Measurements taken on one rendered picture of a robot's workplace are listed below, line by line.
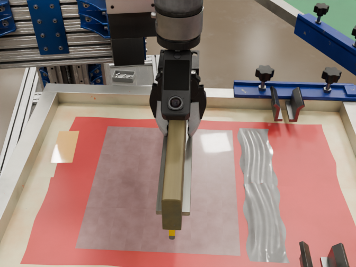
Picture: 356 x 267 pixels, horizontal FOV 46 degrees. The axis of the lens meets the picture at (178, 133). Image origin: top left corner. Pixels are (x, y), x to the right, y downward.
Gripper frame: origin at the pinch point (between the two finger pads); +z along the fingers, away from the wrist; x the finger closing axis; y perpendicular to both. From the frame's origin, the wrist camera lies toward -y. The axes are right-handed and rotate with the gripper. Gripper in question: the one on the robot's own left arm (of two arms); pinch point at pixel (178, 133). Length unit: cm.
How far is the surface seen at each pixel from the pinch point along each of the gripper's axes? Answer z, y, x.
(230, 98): 10.4, 25.4, -11.7
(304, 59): 109, 205, -81
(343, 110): 11.6, 23.3, -39.2
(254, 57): 109, 206, -44
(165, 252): 13.7, -17.1, 1.4
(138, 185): 13.7, -1.3, 8.2
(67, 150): 13.7, 8.3, 25.6
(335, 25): 14, 72, -49
